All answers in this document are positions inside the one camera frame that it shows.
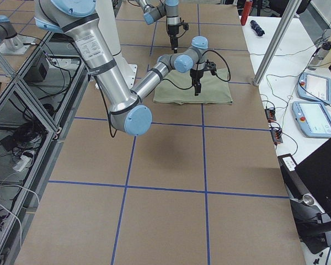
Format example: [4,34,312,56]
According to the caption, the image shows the black laptop on stand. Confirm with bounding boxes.
[278,138,331,254]

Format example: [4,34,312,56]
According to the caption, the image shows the black power adapter box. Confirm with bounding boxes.
[24,54,49,82]

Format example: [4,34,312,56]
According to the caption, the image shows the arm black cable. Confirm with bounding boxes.
[164,49,232,91]

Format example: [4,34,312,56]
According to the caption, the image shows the red cylinder tube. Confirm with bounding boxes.
[241,0,253,26]

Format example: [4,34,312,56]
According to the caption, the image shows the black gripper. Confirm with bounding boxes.
[190,69,204,96]
[167,24,179,53]

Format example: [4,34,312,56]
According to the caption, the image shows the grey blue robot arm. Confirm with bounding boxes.
[135,0,184,54]
[34,1,208,136]

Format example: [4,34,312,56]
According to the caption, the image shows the far blue teach pendant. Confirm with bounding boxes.
[297,72,331,105]

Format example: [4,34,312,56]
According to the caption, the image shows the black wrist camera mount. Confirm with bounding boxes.
[180,20,189,31]
[204,60,217,76]

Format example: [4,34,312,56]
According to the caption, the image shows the aluminium frame post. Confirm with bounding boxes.
[253,0,302,86]

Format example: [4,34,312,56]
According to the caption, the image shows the near blue teach pendant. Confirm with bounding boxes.
[292,101,331,139]

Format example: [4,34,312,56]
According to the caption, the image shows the blue teach pendant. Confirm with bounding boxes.
[297,72,331,105]
[292,101,331,139]

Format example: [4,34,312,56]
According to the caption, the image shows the olive green long-sleeve shirt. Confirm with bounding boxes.
[153,68,233,105]

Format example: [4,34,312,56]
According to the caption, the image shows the white power strip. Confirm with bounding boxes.
[13,150,35,172]

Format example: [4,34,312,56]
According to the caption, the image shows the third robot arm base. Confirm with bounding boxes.
[0,15,36,55]

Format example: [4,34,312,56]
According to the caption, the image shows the folded dark blue umbrella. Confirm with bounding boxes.
[250,20,265,37]

